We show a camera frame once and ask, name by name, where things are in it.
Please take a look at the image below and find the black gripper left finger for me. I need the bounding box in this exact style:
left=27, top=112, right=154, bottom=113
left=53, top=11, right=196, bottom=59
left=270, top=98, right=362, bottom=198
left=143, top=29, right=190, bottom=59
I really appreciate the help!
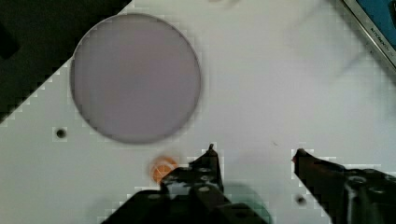
left=102, top=145, right=265, bottom=224

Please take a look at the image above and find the silver toaster oven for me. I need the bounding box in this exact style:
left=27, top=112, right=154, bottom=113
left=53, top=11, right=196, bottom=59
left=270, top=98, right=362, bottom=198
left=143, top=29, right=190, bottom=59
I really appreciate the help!
left=341, top=0, right=396, bottom=72

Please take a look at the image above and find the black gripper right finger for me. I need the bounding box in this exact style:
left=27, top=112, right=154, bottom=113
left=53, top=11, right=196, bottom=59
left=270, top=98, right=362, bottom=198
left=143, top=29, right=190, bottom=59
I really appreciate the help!
left=292, top=148, right=396, bottom=224

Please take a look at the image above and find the orange slice toy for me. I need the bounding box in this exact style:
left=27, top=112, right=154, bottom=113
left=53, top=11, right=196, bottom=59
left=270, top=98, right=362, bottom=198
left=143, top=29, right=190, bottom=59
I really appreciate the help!
left=149, top=156, right=178, bottom=183

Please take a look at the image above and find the round lavender plate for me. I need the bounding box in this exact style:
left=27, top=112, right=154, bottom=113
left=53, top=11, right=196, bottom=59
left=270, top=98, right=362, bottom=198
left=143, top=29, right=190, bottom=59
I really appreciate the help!
left=70, top=13, right=202, bottom=144

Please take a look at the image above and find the green colander strainer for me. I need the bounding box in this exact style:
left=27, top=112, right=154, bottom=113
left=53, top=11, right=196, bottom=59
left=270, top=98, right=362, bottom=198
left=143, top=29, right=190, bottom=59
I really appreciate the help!
left=223, top=182, right=273, bottom=224

